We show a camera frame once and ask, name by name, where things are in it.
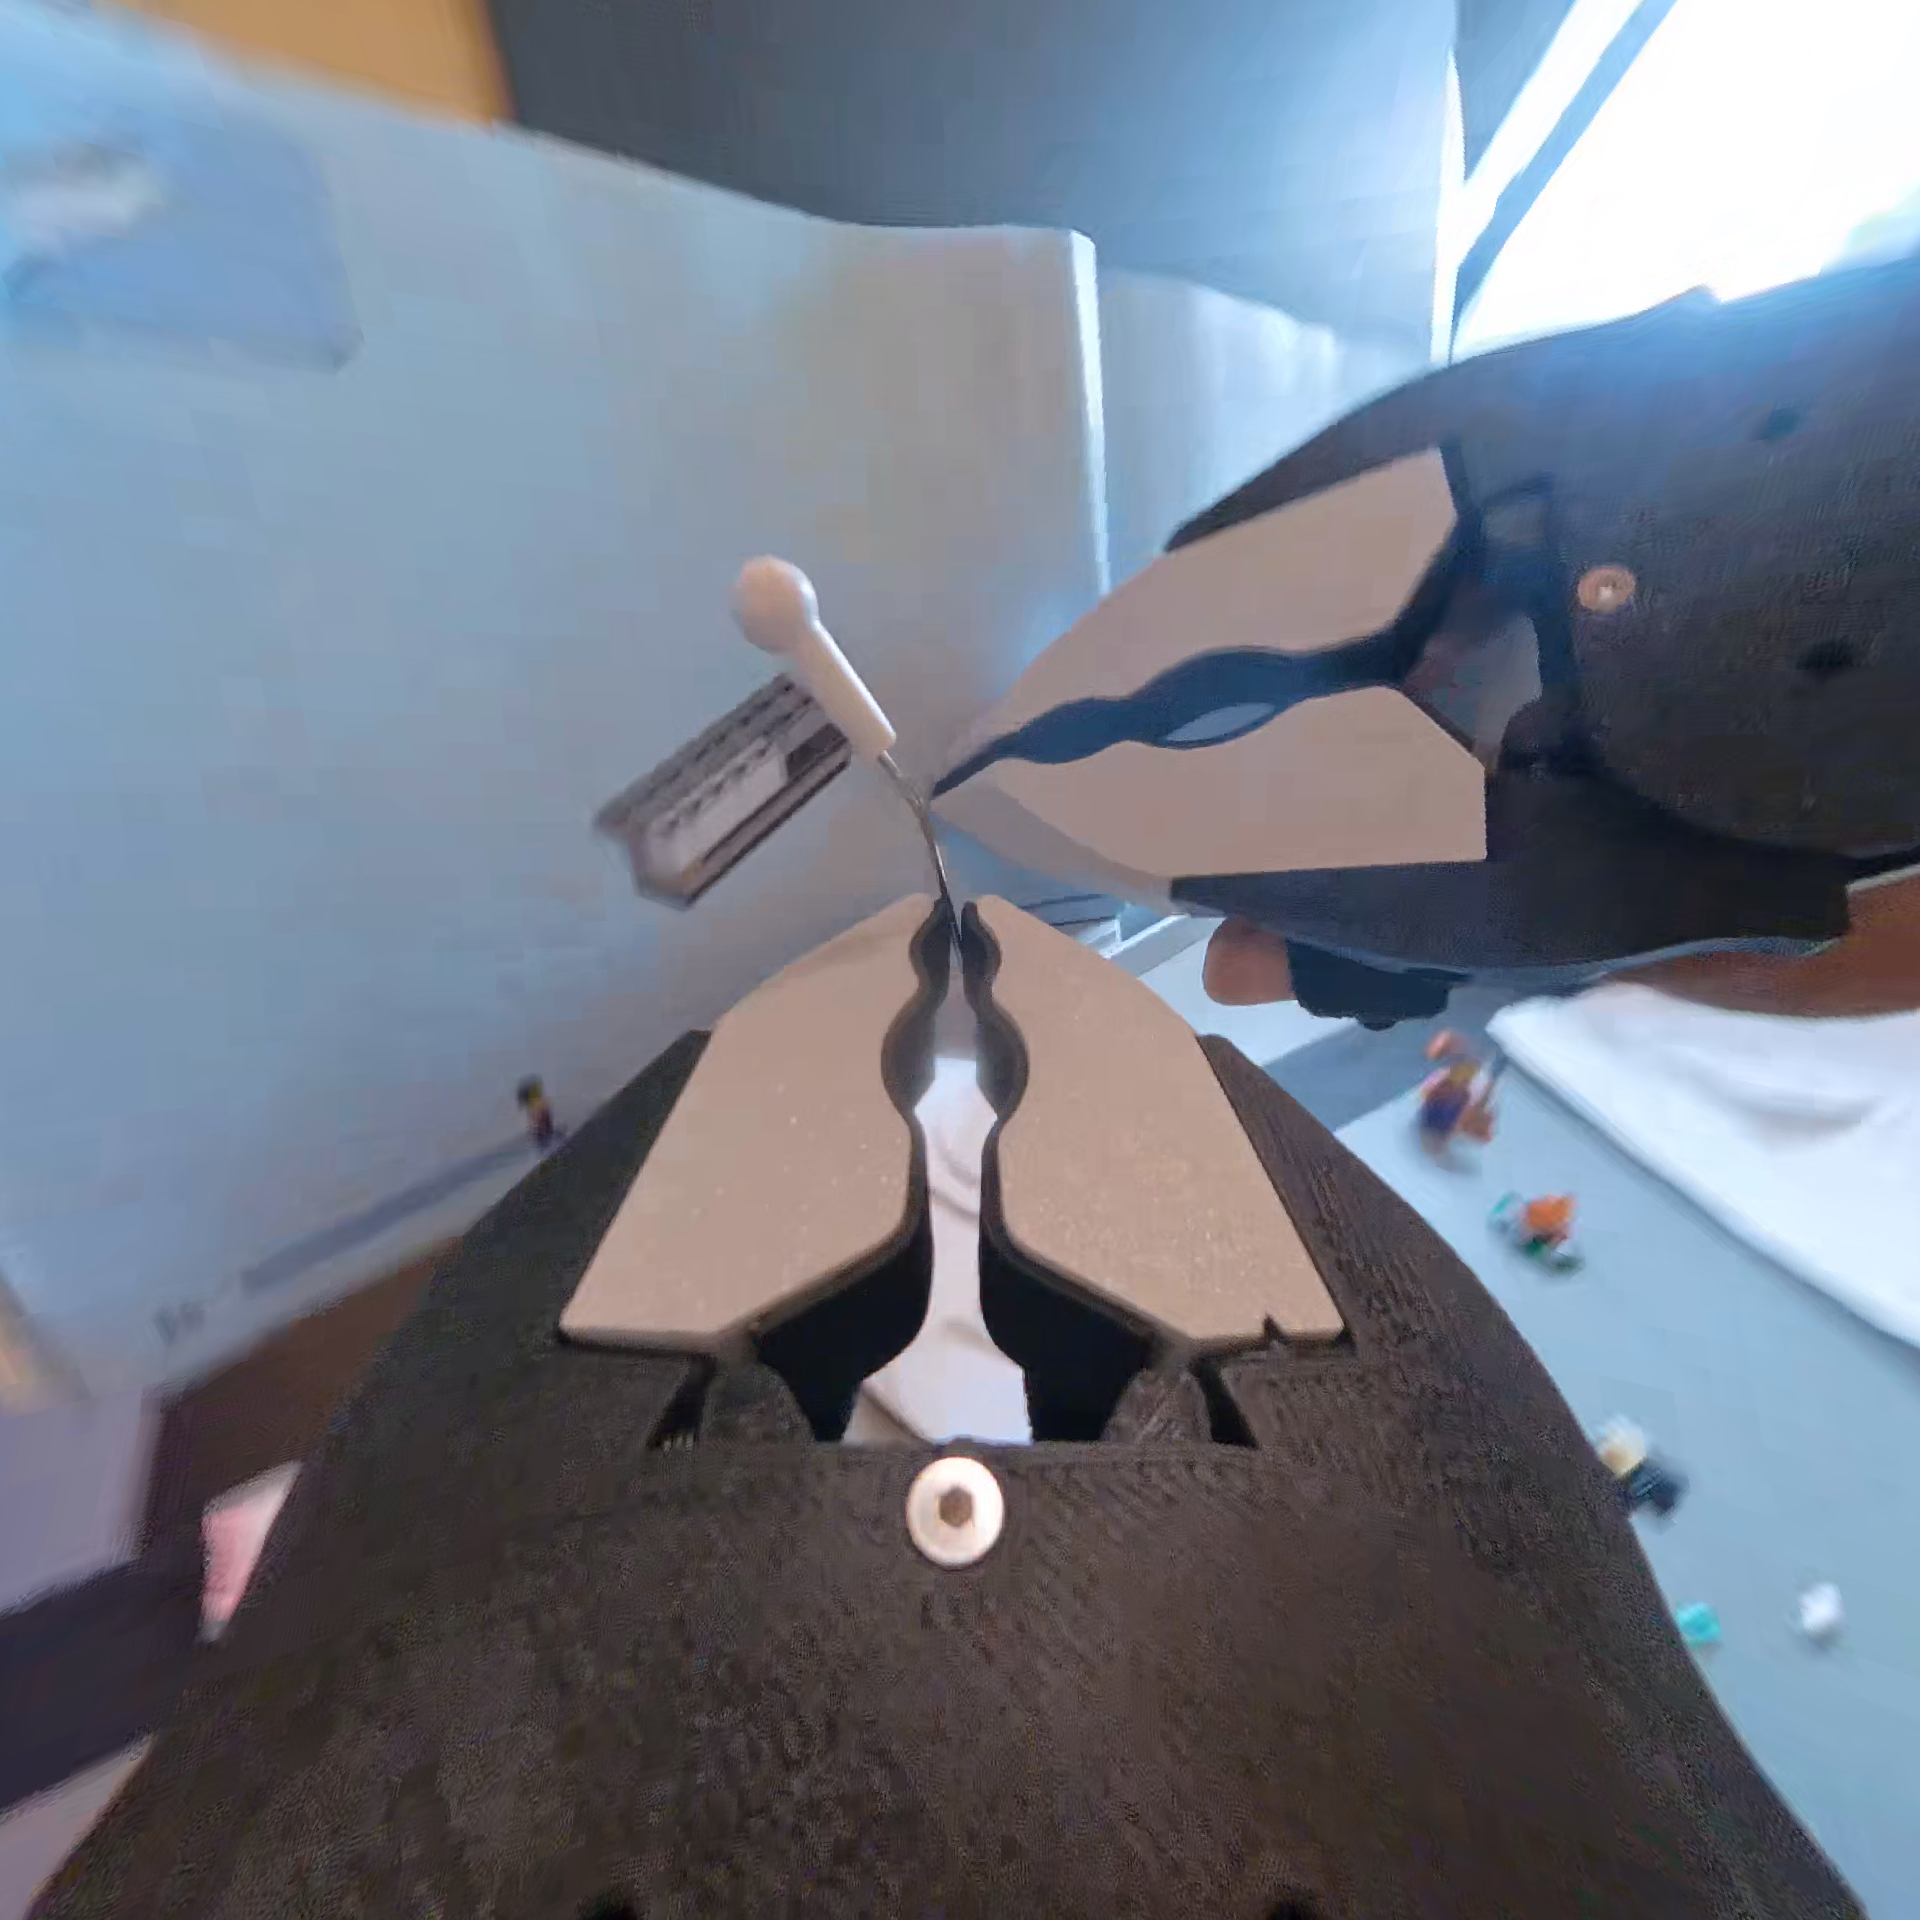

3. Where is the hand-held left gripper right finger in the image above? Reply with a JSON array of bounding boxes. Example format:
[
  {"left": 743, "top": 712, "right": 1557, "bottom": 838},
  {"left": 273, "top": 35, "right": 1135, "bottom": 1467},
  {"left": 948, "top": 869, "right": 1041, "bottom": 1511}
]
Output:
[{"left": 960, "top": 892, "right": 1349, "bottom": 1369}]

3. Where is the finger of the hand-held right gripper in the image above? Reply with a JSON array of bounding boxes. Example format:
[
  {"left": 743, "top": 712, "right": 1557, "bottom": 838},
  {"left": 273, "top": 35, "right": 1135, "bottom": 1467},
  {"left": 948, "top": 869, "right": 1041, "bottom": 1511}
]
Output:
[
  {"left": 950, "top": 447, "right": 1470, "bottom": 769},
  {"left": 929, "top": 683, "right": 1495, "bottom": 912}
]

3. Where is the purple lego minifigure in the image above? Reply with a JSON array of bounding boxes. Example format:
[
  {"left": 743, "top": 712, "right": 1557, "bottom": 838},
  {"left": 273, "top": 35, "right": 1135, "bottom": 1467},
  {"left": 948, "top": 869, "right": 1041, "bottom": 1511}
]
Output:
[{"left": 1416, "top": 1030, "right": 1509, "bottom": 1149}]

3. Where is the person's right hand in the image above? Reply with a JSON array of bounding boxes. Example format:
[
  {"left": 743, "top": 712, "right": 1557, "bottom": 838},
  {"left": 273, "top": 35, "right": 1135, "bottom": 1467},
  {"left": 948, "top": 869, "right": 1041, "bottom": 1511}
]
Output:
[{"left": 1199, "top": 877, "right": 1920, "bottom": 1029}]

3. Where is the white-tipped page holder wire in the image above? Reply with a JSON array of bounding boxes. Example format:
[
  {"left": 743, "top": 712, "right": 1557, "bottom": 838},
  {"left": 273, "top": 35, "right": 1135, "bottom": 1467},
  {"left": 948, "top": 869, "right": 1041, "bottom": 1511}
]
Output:
[{"left": 729, "top": 555, "right": 965, "bottom": 951}]

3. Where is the lego campfire build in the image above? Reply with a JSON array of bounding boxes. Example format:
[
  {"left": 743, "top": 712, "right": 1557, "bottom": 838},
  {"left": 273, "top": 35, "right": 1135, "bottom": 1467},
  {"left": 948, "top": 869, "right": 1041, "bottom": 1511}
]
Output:
[{"left": 1488, "top": 1190, "right": 1583, "bottom": 1273}]

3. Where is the bright window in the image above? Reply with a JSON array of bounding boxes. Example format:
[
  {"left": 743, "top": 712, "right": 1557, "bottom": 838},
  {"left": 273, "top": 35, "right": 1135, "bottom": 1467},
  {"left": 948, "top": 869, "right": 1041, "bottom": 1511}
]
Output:
[{"left": 1447, "top": 0, "right": 1920, "bottom": 361}]

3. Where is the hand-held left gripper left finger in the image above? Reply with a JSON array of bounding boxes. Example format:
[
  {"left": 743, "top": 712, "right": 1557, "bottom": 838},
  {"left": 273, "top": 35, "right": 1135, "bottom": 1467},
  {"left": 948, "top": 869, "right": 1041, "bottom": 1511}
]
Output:
[{"left": 556, "top": 892, "right": 961, "bottom": 1365}]

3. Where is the pile of small lego pieces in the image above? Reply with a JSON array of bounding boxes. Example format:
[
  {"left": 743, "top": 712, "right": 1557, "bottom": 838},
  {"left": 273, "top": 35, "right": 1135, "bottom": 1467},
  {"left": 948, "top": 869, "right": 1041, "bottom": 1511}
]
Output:
[{"left": 1592, "top": 1416, "right": 1847, "bottom": 1653}]

